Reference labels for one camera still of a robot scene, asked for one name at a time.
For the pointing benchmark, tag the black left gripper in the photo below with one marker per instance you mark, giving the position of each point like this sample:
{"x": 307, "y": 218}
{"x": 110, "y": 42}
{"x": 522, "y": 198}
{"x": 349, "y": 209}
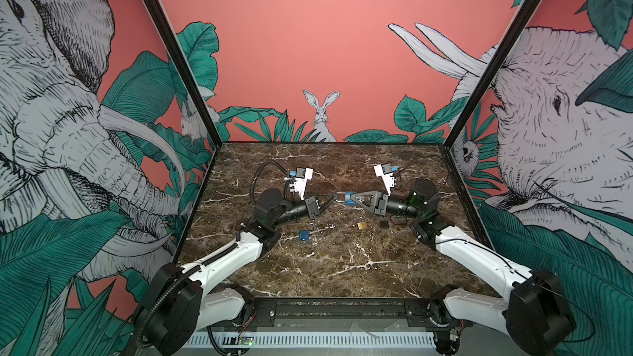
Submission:
{"x": 312, "y": 207}

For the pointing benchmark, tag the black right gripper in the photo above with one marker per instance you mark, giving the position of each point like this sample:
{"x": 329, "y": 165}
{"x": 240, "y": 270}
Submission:
{"x": 368, "y": 198}

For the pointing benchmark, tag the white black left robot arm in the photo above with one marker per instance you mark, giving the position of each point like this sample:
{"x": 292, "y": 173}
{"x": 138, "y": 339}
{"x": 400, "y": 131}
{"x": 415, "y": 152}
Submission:
{"x": 181, "y": 300}

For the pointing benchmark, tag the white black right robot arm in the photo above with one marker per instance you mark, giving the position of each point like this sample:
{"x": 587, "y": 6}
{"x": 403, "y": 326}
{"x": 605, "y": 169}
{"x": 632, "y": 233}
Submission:
{"x": 531, "y": 307}

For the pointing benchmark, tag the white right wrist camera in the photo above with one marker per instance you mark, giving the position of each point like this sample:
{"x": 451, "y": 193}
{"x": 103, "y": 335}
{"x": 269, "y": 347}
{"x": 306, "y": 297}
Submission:
{"x": 387, "y": 172}

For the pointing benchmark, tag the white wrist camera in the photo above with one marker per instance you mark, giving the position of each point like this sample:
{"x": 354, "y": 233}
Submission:
{"x": 387, "y": 172}
{"x": 297, "y": 180}

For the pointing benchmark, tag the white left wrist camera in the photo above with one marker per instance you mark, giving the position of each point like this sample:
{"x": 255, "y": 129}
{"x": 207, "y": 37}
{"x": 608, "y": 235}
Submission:
{"x": 297, "y": 180}

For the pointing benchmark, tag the black front mounting rail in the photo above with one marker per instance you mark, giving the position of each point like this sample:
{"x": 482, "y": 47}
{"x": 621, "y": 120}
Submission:
{"x": 416, "y": 311}

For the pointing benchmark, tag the white slotted cable duct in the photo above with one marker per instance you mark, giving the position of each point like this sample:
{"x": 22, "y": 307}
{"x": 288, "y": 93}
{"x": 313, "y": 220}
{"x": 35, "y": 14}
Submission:
{"x": 323, "y": 340}

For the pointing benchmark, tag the black right corner frame post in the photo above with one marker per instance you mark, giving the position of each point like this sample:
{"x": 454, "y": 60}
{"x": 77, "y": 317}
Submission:
{"x": 525, "y": 12}

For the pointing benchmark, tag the black corner frame post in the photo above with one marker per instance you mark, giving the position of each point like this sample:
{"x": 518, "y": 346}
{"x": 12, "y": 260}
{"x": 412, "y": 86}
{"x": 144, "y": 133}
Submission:
{"x": 176, "y": 54}
{"x": 525, "y": 12}

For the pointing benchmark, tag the black left corner frame post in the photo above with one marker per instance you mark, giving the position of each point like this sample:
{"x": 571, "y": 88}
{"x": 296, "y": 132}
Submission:
{"x": 176, "y": 54}

